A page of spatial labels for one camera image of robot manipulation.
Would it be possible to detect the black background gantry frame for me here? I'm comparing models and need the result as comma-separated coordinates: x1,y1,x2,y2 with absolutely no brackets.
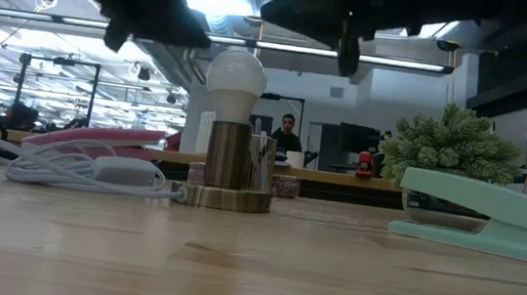
252,91,307,153
10,51,103,134

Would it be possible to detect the white light bulb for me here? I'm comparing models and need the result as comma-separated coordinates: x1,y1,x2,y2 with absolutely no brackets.
201,46,271,128

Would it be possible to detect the light wooden desk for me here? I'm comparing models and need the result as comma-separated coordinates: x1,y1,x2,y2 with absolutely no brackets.
0,125,396,192

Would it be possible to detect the person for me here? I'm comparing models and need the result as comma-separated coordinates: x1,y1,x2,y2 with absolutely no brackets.
4,100,42,133
269,111,307,154

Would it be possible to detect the mint green stapler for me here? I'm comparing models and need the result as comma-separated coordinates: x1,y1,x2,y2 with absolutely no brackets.
385,164,527,268

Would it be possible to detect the green plant in glass pot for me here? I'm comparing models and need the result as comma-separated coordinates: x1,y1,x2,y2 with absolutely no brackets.
373,96,527,237

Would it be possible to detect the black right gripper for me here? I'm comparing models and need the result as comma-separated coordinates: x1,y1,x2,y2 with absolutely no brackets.
255,0,430,85

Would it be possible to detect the white lamp cable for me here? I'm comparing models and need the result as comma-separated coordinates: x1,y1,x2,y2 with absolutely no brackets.
0,129,192,203

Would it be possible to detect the white inline cable switch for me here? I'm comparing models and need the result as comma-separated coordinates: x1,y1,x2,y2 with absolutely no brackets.
91,153,161,190

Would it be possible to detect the white cup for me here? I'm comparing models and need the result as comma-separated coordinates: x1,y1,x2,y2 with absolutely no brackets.
284,149,306,169

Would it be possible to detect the white textured pen holder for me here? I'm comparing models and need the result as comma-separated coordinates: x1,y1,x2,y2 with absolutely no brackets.
195,109,217,155

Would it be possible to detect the pink stapler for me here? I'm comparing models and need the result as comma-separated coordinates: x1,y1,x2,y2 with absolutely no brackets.
20,115,168,168

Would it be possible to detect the brass lamp socket base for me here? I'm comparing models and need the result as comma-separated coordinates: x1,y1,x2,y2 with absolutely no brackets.
169,116,280,216

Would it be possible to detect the black monitor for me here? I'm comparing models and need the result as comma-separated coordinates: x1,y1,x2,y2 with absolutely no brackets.
336,121,383,156

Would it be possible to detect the rose glitter tape roll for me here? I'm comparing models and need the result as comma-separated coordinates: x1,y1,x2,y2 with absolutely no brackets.
271,173,303,200

